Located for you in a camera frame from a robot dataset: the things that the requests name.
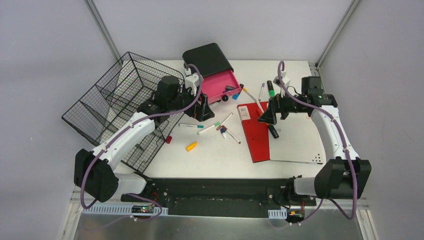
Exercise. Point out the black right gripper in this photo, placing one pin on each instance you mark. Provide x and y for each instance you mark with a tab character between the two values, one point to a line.
276	105

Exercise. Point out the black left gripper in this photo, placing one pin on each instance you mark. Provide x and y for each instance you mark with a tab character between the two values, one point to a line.
196	105

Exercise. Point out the orange black highlighter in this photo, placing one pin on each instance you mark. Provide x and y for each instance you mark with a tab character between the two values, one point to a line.
273	131

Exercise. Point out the pink drawer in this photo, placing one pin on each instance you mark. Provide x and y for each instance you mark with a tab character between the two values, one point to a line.
214	86

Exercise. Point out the blue white small marker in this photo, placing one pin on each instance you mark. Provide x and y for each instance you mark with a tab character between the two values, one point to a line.
223	133

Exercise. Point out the yellow orange marker cap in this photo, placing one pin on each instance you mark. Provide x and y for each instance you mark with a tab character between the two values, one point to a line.
191	146

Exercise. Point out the red small cap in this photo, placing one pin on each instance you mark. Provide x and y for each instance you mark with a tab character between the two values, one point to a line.
169	139

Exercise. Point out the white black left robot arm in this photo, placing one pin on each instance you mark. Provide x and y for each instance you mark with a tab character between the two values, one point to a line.
94	170

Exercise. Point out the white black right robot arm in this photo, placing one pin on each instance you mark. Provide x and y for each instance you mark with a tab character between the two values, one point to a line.
344	174

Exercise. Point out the teal cap white marker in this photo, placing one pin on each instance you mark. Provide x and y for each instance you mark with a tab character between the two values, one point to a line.
191	125

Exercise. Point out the green black highlighter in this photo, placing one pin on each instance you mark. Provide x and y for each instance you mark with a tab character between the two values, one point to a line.
270	88

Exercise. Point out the green cap white marker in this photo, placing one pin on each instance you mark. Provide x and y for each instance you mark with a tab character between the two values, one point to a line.
209	128

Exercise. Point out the white pen on binder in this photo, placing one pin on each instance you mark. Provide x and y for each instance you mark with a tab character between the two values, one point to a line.
259	105

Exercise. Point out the red binder folder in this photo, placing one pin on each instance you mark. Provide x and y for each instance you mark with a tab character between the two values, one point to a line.
256	133

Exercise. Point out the red brown white marker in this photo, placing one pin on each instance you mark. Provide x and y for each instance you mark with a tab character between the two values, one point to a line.
231	134

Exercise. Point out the purple cap white pen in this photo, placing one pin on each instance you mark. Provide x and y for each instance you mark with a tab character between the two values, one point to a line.
261	92

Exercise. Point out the brown cap white marker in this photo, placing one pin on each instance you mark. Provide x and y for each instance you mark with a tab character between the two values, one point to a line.
224	121

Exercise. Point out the yellow cap white pen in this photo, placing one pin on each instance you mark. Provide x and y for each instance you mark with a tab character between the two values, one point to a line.
249	94

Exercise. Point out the white binder cover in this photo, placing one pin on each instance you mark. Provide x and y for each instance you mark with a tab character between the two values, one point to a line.
299	141

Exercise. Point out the black drawer cabinet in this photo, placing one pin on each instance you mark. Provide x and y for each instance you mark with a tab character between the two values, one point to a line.
209	59

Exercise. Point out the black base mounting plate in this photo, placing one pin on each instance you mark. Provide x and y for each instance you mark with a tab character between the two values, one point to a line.
224	197

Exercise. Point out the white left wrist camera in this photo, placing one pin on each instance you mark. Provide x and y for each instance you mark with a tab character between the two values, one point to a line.
191	81

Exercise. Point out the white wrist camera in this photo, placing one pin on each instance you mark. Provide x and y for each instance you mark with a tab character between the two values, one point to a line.
191	81
284	80

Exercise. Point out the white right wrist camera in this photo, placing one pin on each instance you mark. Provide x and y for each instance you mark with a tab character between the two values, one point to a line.
284	80

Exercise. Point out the black wire mesh tray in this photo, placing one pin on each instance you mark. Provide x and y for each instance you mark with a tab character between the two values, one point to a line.
112	101

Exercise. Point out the white cable duct right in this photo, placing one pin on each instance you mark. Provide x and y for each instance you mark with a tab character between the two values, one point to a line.
277	213

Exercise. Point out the white cable duct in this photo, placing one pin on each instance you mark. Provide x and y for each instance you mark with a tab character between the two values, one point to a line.
126	210
277	213

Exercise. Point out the white cable duct left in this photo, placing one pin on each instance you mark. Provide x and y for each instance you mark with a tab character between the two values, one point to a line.
126	210

